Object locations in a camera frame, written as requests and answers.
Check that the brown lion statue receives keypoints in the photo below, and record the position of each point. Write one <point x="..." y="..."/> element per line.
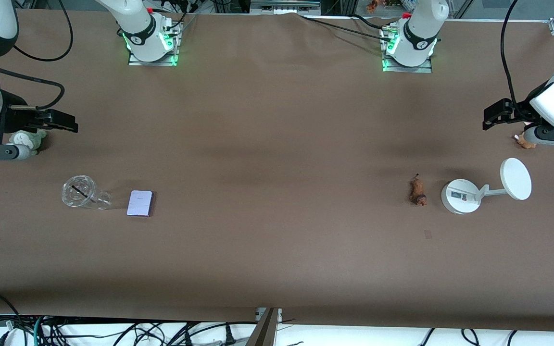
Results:
<point x="417" y="192"/>

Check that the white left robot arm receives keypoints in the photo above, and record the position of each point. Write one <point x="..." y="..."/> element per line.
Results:
<point x="419" y="29"/>

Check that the brown table cover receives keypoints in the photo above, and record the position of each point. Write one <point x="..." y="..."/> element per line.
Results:
<point x="277" y="250"/>

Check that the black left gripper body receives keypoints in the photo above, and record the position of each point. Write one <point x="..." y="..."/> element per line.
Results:
<point x="522" y="108"/>

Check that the white lavender card box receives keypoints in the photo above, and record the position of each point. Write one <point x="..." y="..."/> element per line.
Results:
<point x="140" y="203"/>

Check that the green plush toy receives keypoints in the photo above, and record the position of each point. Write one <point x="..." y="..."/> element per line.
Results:
<point x="29" y="139"/>

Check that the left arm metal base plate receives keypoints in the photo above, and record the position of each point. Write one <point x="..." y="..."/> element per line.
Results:
<point x="408" y="68"/>

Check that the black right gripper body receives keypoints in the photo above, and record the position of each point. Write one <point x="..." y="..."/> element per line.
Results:
<point x="13" y="109"/>

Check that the clear plastic cup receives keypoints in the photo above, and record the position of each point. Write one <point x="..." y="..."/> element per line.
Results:
<point x="79" y="191"/>

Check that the aluminium frame rail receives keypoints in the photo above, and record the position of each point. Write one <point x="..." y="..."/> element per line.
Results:
<point x="284" y="6"/>

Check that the brown plush toy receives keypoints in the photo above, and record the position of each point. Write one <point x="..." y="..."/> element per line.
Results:
<point x="524" y="141"/>

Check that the white round-base desk lamp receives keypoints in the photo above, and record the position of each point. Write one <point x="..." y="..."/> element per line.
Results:
<point x="460" y="195"/>

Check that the brown table frame post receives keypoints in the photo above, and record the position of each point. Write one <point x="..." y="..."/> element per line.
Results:
<point x="263" y="331"/>

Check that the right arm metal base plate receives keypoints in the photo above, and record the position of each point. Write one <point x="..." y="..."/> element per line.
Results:
<point x="152" y="63"/>

